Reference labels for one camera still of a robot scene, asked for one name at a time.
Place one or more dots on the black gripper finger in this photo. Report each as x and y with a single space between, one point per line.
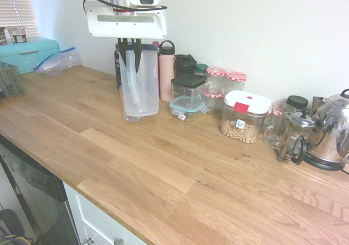
137 52
123 50

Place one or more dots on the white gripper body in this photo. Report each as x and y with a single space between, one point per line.
122 28

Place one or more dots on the clear plastic pitcher blue lid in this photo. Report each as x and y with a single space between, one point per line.
147 86

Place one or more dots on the pink water bottle black cap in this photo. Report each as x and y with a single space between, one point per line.
166 76

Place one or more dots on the black Vega protein tub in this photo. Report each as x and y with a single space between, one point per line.
117 70

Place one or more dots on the black shaker bottle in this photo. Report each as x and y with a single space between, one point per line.
184 65

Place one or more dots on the square clear container black lid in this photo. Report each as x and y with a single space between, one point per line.
188 80

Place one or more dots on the clear zip bag blue seal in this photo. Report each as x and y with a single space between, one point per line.
58 62

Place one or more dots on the clear bottle green lid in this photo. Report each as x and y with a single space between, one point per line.
201 68

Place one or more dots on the glass container teal clip lid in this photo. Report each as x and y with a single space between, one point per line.
185 110

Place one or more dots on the tall jar red checkered lid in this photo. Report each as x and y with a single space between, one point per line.
235 76
216 71

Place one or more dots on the small jar red checkered lid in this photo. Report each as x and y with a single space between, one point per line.
213 100

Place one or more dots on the teal metal bread box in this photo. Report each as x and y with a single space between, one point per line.
30 54

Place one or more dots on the white window blind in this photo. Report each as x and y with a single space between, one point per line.
16 5

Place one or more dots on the grey plastic crate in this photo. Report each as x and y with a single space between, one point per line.
11 81

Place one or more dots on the clear container white red lid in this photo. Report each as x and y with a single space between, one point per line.
245 103

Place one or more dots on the dark yogurt cup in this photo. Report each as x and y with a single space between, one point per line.
2 36

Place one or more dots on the black dishwasher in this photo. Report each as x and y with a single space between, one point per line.
41 187

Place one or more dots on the jar with black lid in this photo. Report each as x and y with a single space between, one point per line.
297 101

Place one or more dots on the pale cabinet drawer front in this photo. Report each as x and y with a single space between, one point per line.
103 223

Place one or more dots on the steel electric kettle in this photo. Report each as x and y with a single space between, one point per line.
330 125

